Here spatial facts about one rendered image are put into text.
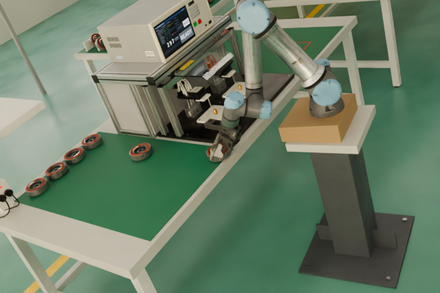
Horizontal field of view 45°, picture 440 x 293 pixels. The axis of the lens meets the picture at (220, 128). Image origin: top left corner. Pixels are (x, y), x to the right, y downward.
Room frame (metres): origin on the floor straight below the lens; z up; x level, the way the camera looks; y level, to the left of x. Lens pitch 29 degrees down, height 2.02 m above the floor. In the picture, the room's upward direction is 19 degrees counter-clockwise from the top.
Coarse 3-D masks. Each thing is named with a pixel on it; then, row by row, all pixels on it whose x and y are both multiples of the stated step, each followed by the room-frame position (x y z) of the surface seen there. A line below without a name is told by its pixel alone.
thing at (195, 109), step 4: (192, 104) 2.49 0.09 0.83; (196, 104) 2.48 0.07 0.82; (188, 108) 2.47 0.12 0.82; (192, 108) 2.45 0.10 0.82; (196, 108) 2.47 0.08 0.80; (200, 108) 2.49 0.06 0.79; (188, 112) 2.47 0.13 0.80; (192, 112) 2.45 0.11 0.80; (196, 112) 2.46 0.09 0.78; (188, 116) 2.47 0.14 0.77; (192, 116) 2.45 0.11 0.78
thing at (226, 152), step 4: (224, 144) 2.07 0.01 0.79; (208, 148) 2.07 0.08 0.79; (224, 148) 2.06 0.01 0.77; (228, 148) 2.02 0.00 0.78; (208, 152) 2.04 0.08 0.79; (224, 152) 2.00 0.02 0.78; (228, 152) 2.01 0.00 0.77; (208, 156) 2.02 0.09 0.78; (224, 156) 2.00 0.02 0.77; (228, 156) 2.00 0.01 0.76; (212, 160) 2.01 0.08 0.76; (216, 160) 2.00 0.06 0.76; (220, 160) 1.99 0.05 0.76
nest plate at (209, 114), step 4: (212, 108) 2.46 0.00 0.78; (216, 108) 2.44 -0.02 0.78; (220, 108) 2.43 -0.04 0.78; (204, 112) 2.44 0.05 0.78; (208, 112) 2.42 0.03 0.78; (212, 112) 2.41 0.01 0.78; (220, 112) 2.38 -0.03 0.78; (200, 116) 2.41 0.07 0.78; (204, 116) 2.40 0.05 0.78; (208, 116) 2.38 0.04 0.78; (212, 116) 2.37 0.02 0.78; (216, 116) 2.36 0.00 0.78; (220, 116) 2.34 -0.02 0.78; (196, 120) 2.39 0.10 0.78; (200, 120) 2.37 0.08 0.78; (204, 120) 2.36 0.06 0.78
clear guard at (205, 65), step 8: (192, 56) 2.51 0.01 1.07; (200, 56) 2.48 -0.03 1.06; (208, 56) 2.44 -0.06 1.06; (216, 56) 2.41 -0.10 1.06; (224, 56) 2.38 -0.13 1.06; (232, 56) 2.39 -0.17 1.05; (184, 64) 2.45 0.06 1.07; (192, 64) 2.41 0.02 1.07; (200, 64) 2.38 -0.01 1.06; (208, 64) 2.35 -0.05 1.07; (216, 64) 2.32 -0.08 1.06; (232, 64) 2.35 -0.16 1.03; (176, 72) 2.39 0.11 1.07; (184, 72) 2.35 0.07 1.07; (192, 72) 2.32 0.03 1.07; (200, 72) 2.29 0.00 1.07; (208, 72) 2.27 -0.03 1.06; (216, 72) 2.28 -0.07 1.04; (224, 72) 2.29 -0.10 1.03; (208, 80) 2.22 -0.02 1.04; (216, 80) 2.23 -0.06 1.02
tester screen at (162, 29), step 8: (184, 8) 2.60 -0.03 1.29; (176, 16) 2.55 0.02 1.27; (184, 16) 2.58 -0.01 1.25; (160, 24) 2.46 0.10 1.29; (168, 24) 2.50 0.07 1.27; (176, 24) 2.53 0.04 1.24; (160, 32) 2.45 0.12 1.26; (168, 32) 2.48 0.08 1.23; (176, 32) 2.52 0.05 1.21; (160, 40) 2.43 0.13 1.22; (168, 40) 2.47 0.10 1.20; (176, 40) 2.51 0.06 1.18; (168, 48) 2.46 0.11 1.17; (176, 48) 2.49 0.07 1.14
